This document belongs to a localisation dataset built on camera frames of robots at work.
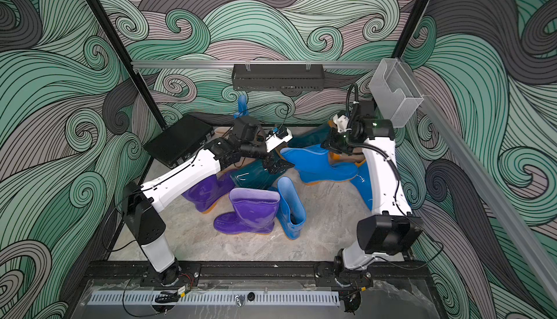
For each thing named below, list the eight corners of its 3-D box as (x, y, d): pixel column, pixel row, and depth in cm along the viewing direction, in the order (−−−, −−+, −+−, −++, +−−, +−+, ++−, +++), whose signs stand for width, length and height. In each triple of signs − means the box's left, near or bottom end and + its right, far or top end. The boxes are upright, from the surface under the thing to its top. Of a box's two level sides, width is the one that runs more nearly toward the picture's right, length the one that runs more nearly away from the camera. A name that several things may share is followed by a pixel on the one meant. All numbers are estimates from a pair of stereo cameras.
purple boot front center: (222, 236, 84) (206, 208, 64) (225, 219, 88) (210, 188, 68) (278, 236, 84) (279, 208, 63) (278, 219, 88) (279, 188, 68)
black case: (146, 150, 111) (141, 143, 107) (190, 119, 127) (187, 112, 123) (173, 171, 103) (168, 164, 98) (216, 135, 118) (214, 128, 114)
